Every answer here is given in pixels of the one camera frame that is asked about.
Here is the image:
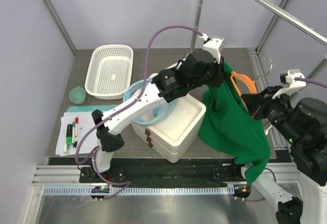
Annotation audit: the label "red capped marker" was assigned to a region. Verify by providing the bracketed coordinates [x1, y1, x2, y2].
[74, 117, 79, 142]

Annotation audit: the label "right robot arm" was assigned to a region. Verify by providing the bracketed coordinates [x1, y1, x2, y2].
[241, 86, 326, 223]

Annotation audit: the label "light blue headphones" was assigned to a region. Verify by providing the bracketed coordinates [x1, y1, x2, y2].
[123, 80, 178, 126]

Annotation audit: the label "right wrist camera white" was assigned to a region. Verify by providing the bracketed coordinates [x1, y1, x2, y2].
[272, 69, 306, 99]

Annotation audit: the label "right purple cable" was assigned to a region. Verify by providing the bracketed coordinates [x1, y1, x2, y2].
[296, 77, 327, 89]

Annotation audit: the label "orange clothes hanger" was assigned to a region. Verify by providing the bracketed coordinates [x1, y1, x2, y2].
[229, 58, 273, 107]

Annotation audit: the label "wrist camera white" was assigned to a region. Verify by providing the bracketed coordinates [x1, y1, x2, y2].
[272, 69, 306, 99]
[199, 34, 225, 64]

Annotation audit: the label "white perforated plastic basket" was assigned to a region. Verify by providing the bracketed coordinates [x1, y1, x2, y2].
[84, 44, 133, 100]

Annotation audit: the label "green plastic cup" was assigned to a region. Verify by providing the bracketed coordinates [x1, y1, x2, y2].
[68, 86, 86, 105]

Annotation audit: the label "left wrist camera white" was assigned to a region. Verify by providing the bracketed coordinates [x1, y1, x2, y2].
[199, 34, 225, 64]

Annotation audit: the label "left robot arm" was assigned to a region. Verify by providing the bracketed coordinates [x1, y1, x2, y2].
[91, 49, 224, 183]

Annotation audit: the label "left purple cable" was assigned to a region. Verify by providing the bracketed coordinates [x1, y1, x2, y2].
[75, 26, 205, 200]

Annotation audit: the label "green t shirt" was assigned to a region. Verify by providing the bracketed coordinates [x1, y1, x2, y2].
[198, 62, 271, 184]

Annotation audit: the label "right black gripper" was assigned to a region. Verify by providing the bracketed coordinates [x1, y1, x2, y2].
[241, 83, 303, 144]

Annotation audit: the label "purple cable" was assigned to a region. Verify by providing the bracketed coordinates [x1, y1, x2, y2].
[75, 26, 205, 200]
[296, 77, 327, 89]

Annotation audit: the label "green capped marker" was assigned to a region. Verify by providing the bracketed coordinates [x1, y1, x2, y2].
[72, 122, 76, 144]

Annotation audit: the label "white slotted cable duct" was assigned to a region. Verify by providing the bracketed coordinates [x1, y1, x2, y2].
[43, 185, 235, 196]

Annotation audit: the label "black capped marker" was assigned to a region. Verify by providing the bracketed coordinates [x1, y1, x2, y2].
[73, 127, 82, 148]

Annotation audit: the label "teal bordered mat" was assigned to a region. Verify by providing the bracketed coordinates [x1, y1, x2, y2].
[66, 105, 115, 113]

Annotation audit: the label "green highlighter marker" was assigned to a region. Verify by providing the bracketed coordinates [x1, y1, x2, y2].
[65, 124, 73, 145]

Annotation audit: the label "white stacked storage box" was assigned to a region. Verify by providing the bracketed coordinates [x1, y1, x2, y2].
[131, 94, 206, 163]

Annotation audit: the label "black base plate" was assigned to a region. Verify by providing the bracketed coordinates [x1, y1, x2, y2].
[49, 158, 245, 188]

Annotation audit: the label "metal clothes rack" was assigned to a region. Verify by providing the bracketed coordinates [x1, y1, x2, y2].
[163, 0, 327, 135]

